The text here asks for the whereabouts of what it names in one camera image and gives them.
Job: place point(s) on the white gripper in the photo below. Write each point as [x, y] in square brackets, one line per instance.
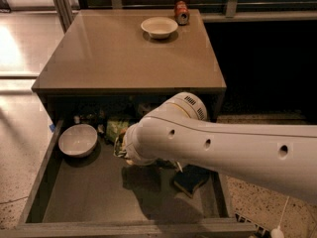
[129, 147]

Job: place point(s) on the green jalapeno chip bag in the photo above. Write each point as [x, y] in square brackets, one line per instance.
[120, 148]

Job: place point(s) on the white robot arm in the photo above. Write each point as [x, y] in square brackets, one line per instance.
[278, 157]

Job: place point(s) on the green snack bag in drawer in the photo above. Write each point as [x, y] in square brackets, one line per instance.
[116, 124]

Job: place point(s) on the white bowl in drawer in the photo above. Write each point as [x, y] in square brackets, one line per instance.
[78, 141]

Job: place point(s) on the open grey top drawer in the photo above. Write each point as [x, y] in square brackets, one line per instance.
[103, 197]

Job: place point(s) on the grey cabinet with glossy top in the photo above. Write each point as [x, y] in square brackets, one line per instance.
[106, 52]

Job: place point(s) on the black and yellow sponge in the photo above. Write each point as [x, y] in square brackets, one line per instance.
[190, 179]

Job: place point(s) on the blue tape piece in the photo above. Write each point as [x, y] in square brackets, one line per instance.
[52, 127]

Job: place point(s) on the white bowl on cabinet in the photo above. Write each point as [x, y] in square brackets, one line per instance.
[159, 27]

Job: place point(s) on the orange soda can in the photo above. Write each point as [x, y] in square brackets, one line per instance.
[181, 13]

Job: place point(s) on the white cable plug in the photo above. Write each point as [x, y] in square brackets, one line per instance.
[276, 233]

